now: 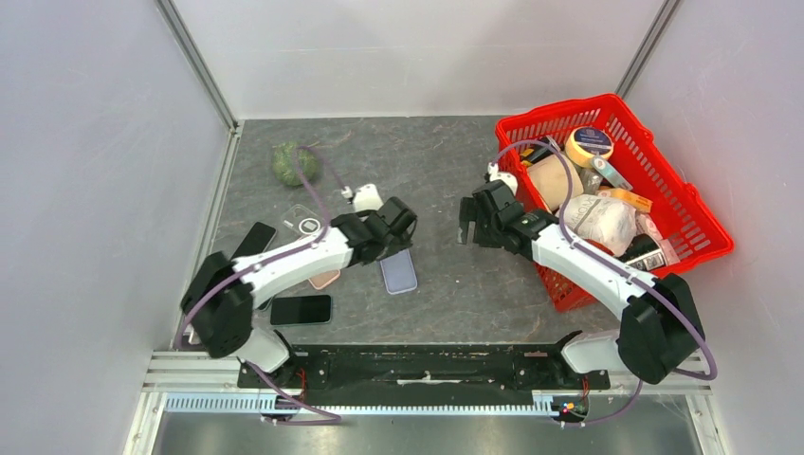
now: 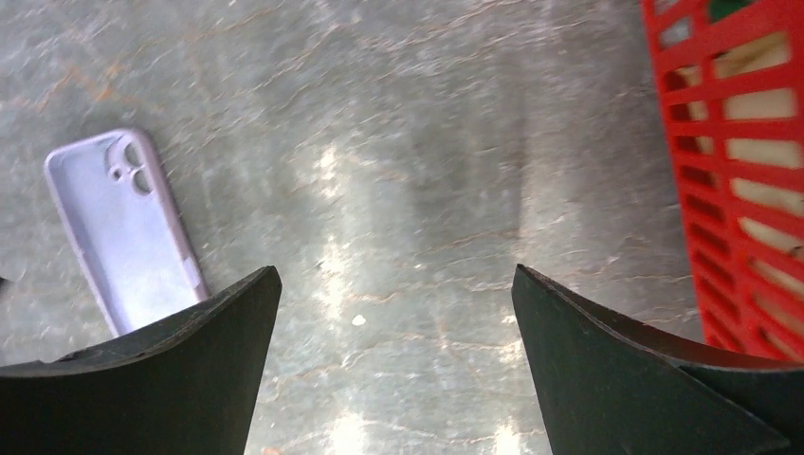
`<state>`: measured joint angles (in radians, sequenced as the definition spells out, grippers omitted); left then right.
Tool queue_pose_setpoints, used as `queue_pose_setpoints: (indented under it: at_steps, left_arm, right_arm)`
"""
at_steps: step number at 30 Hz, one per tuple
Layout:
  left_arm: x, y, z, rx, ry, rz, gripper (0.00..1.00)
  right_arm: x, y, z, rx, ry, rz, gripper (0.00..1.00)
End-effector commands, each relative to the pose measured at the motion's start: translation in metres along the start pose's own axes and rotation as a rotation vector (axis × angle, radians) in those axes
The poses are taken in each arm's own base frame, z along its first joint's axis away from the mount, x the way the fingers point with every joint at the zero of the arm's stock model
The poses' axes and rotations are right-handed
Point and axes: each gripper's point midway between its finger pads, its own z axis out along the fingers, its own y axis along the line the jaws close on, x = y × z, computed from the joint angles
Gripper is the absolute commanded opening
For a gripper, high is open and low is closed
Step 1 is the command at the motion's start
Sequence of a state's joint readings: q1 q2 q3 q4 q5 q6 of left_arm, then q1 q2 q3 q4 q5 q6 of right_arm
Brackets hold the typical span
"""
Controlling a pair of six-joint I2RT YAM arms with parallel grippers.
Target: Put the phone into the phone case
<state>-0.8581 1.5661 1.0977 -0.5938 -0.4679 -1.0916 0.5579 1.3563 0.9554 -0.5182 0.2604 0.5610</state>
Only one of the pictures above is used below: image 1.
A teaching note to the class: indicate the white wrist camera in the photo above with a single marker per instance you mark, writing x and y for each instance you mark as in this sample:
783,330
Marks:
365,197
493,173

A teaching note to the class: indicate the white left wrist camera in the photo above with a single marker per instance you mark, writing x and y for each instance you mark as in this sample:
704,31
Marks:
365,197

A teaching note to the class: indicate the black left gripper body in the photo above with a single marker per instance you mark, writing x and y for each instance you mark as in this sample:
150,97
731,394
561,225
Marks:
393,245

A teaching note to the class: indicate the black smartphone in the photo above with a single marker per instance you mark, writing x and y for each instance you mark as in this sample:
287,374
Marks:
301,310
257,240

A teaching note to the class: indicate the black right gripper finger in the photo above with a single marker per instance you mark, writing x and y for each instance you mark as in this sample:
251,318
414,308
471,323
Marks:
483,234
467,215

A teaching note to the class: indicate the black yellow tool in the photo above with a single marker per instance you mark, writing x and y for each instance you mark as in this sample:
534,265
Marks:
534,154

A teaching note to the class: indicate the orange small box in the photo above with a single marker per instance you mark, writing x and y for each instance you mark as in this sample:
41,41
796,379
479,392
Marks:
640,203

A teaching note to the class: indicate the red plastic basket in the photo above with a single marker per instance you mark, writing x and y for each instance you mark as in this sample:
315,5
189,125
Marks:
678,210

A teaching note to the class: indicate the lilac phone case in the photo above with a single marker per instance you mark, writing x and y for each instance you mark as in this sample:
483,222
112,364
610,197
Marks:
398,273

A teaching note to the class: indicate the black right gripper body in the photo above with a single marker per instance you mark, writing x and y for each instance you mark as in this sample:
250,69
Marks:
493,229

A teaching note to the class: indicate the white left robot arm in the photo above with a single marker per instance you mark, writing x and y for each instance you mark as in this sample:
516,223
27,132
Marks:
224,293

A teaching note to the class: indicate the yellow masking tape roll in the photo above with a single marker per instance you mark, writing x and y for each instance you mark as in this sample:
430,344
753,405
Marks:
585,143

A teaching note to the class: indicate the white wrapped package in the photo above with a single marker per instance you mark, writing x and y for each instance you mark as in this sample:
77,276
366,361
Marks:
607,221

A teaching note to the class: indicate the pink phone case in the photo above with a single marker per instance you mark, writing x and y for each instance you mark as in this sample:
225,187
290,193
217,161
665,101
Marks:
322,280

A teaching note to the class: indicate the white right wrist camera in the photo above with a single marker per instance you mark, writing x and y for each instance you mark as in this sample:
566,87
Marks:
493,173

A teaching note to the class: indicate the green felt ball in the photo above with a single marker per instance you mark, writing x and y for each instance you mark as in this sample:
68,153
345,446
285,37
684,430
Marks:
291,161

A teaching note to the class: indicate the teal white small packet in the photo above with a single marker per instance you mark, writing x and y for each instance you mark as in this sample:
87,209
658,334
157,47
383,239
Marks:
610,173

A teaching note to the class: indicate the clear magsafe phone case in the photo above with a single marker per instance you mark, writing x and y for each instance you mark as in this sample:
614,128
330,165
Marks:
302,221

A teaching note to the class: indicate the black mounting base plate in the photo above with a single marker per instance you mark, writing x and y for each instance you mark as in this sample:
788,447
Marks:
429,374

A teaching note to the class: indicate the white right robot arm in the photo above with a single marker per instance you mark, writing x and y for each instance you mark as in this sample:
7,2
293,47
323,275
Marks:
660,331

